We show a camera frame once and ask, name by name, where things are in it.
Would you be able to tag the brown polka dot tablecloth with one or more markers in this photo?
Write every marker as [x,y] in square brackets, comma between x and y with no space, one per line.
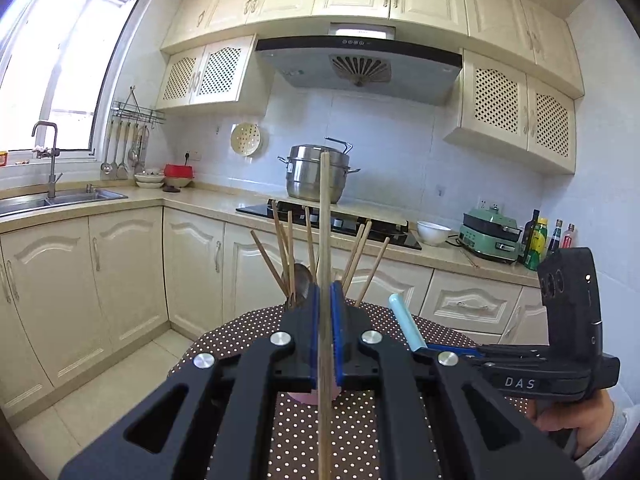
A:
[235,335]

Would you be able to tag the white wall socket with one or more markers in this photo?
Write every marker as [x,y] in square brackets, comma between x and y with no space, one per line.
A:
[490,205]
[192,155]

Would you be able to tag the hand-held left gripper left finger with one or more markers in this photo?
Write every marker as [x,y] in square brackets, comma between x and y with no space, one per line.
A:
[314,330]

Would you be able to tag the person's right hand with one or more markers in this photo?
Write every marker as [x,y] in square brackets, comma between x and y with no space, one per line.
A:
[585,420]

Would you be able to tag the grey kitchen faucet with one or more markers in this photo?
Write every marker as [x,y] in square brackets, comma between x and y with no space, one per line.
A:
[51,175]

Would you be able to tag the stack of white bowls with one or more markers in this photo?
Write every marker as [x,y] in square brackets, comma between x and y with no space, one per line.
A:
[149,180]

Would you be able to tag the yellow green bottle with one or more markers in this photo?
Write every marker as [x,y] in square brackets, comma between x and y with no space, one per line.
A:
[540,247]

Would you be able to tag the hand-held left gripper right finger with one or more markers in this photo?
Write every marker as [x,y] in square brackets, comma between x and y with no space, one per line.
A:
[337,330]

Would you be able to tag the white bowl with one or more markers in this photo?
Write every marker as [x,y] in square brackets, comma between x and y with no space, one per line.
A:
[434,235]

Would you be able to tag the white framed window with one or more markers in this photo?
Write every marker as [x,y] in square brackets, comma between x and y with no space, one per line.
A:
[60,60]

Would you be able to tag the red bottle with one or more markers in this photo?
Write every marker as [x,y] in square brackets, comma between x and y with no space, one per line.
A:
[568,237]

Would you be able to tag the small cream lattice door cabinet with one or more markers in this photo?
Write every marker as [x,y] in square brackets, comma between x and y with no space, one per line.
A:
[220,72]

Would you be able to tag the dark sauce bottle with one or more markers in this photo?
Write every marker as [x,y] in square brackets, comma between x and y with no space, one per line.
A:
[555,242]

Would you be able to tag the metal spoon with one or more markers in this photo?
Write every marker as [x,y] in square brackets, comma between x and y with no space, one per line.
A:
[299,280]

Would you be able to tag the stainless steel sink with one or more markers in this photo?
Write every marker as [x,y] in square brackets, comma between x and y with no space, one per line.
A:
[75,197]

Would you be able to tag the metal ladle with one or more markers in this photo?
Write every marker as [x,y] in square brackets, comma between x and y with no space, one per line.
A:
[106,167]

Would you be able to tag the black gas stove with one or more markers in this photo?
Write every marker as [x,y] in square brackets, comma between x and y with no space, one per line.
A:
[250,209]

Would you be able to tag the beige kitchen countertop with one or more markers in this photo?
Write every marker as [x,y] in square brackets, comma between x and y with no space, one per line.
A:
[210,202]

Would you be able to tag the single wooden chopstick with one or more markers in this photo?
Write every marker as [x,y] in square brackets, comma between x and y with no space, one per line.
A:
[325,220]

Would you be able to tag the bunch of wooden chopsticks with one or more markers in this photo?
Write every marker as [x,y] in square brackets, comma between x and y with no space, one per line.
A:
[356,250]

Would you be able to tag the small metal skimmer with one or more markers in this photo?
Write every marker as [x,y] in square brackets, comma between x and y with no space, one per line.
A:
[142,147]

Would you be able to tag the pink cup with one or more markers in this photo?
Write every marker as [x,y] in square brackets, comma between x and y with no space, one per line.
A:
[305,397]

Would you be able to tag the red lidded container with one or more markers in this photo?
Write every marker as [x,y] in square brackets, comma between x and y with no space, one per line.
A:
[178,172]

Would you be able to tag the metal wall utensil rack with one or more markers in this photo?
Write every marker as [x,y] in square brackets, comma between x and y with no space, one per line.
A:
[135,108]

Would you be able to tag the stainless steel steamer pot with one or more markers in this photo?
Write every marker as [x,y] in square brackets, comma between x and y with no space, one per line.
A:
[305,180]

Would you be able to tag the green electric cooker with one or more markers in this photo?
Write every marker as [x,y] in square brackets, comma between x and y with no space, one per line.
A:
[487,245]

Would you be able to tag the round cream steamer tray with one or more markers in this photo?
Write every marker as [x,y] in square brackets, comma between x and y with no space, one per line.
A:
[246,139]

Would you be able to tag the person's right forearm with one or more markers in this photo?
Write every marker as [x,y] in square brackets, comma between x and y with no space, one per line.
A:
[615,435]

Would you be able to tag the dark green bottle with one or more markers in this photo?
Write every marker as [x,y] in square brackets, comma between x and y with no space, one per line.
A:
[529,235]

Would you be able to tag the light blue folding knife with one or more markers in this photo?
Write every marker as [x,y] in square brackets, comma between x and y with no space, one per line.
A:
[407,320]

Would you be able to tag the cream lower kitchen cabinets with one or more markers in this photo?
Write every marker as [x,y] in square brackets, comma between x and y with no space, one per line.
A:
[125,270]

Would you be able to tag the grey range hood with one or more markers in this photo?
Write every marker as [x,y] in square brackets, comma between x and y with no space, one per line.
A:
[410,75]

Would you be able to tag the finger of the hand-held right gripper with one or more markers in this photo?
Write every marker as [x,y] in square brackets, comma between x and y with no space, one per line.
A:
[500,360]
[455,348]

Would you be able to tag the large cream lattice door cabinet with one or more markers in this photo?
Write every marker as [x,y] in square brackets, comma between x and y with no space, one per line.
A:
[500,100]

